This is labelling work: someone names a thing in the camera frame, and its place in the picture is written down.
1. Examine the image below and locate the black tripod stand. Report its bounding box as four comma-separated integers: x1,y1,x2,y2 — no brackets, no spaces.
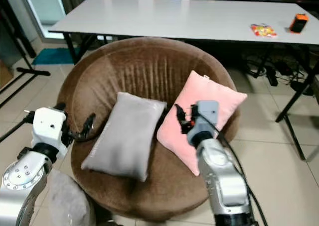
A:
0,0,51,95

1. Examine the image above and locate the black cable tangle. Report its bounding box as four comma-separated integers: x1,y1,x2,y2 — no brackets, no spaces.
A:
244,54,316,95

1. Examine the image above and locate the grey velvet pillow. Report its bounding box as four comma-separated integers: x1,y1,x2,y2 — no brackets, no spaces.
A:
81,92,167,183

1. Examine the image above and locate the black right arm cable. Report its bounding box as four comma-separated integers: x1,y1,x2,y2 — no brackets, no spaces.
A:
207,115,268,226

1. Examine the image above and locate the orange and black device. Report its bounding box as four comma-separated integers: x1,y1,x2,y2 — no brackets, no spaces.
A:
289,13,309,34

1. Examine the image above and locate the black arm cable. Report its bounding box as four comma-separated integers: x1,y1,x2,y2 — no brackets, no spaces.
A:
0,112,36,142
207,115,268,226

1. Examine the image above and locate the red and yellow packet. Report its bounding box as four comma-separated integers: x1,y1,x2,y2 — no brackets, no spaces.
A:
251,23,278,38

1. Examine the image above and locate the pink pillow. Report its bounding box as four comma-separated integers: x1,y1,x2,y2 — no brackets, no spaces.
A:
157,70,248,177

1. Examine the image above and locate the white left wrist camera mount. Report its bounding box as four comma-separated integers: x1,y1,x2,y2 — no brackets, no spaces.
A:
31,107,68,152

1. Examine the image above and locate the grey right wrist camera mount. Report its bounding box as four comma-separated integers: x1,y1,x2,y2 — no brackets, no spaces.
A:
194,101,220,138

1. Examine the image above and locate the blue floor mat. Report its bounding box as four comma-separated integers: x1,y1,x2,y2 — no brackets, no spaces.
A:
31,48,75,65

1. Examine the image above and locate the pale grey pillow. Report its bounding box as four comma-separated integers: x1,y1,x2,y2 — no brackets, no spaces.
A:
47,170,96,226

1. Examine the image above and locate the round brown plush sofa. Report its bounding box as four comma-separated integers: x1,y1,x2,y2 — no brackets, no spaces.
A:
56,37,242,223

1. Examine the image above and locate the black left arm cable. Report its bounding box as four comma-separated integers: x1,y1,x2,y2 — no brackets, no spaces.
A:
0,112,36,142

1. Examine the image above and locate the black power strip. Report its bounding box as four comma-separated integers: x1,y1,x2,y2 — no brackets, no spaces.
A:
266,67,279,86

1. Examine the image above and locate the brown cardboard box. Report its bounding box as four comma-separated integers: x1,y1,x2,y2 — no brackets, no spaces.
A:
0,62,14,88

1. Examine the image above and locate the white table with black legs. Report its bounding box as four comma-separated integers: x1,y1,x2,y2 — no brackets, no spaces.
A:
49,0,319,161

